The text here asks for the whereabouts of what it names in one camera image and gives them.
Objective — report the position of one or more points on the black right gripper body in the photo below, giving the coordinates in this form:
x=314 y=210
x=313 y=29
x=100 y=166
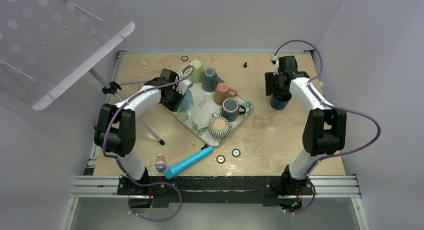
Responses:
x=272 y=82

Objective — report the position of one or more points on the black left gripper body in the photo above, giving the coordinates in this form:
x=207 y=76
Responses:
x=174 y=99

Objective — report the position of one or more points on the light blue ceramic mug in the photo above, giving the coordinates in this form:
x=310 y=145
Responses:
x=187 y=101

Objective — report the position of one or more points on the navy blue mug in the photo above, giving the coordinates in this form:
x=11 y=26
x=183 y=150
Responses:
x=279 y=102

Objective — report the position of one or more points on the dark teal mug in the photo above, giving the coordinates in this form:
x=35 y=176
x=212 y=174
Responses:
x=210 y=80

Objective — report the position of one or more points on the dark grey-green mug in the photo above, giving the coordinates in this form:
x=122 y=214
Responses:
x=231 y=109

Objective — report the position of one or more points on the terracotta flower mug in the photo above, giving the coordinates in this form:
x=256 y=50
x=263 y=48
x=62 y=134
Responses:
x=223 y=92

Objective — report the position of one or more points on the grey ribbed mug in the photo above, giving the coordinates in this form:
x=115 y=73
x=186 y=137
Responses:
x=218 y=127

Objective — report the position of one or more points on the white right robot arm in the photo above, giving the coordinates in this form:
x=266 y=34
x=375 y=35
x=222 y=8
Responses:
x=325 y=129

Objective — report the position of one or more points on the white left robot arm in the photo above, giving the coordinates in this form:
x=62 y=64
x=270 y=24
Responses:
x=115 y=131

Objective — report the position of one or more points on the light green mug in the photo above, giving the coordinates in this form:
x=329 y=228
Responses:
x=197 y=75

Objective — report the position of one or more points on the grey tripod stand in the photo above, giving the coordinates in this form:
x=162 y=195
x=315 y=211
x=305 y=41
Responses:
x=139 y=102

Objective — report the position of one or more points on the small toy figure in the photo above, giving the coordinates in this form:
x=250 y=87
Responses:
x=160 y=163

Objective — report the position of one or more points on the blue flashlight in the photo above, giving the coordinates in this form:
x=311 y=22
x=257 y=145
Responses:
x=172 y=171

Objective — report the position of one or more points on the orange poker chip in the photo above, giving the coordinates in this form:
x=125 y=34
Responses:
x=220 y=159

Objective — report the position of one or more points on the clear perforated panel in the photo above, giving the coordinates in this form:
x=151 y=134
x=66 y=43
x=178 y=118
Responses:
x=48 y=45

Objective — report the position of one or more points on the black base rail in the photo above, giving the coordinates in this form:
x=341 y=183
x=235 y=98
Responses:
x=268 y=191

